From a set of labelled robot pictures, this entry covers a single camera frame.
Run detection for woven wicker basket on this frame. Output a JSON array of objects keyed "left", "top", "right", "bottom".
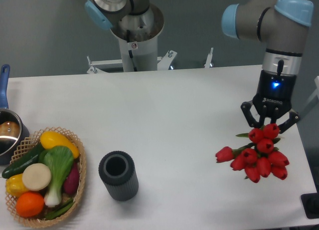
[{"left": 5, "top": 127, "right": 87, "bottom": 229}]

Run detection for green bok choy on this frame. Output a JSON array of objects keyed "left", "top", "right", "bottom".
[{"left": 39, "top": 146, "right": 74, "bottom": 208}]

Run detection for beige round disc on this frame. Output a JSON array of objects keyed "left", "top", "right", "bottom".
[{"left": 22, "top": 163, "right": 51, "bottom": 191}]

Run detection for red tulip bouquet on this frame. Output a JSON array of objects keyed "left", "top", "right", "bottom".
[{"left": 215, "top": 123, "right": 290, "bottom": 183}]

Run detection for green bean pods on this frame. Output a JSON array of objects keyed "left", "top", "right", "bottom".
[{"left": 44, "top": 198, "right": 74, "bottom": 220}]

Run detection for blue handled steel saucepan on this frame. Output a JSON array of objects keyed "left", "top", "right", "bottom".
[{"left": 0, "top": 64, "right": 29, "bottom": 166}]

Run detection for yellow squash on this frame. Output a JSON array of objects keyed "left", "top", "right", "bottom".
[{"left": 40, "top": 131, "right": 80, "bottom": 159}]

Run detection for green cucumber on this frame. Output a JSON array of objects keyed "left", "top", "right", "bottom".
[{"left": 2, "top": 143, "right": 44, "bottom": 179}]

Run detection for yellow bell pepper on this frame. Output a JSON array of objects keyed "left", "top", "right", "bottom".
[{"left": 5, "top": 174, "right": 30, "bottom": 197}]

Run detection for dark grey ribbed vase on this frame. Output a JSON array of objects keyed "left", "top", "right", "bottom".
[{"left": 98, "top": 151, "right": 139, "bottom": 202}]

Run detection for orange fruit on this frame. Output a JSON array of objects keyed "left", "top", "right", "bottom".
[{"left": 15, "top": 192, "right": 44, "bottom": 218}]

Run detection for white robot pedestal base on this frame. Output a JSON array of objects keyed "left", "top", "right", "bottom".
[{"left": 85, "top": 0, "right": 164, "bottom": 72}]

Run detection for purple sweet potato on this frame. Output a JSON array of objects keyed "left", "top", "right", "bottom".
[{"left": 63, "top": 162, "right": 80, "bottom": 195}]

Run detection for black device at table edge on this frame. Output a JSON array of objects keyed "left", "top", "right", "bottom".
[{"left": 301, "top": 193, "right": 319, "bottom": 219}]

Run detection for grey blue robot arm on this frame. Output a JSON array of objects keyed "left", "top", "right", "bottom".
[{"left": 84, "top": 0, "right": 314, "bottom": 133}]

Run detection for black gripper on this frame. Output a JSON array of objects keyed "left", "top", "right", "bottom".
[{"left": 240, "top": 70, "right": 300, "bottom": 134}]

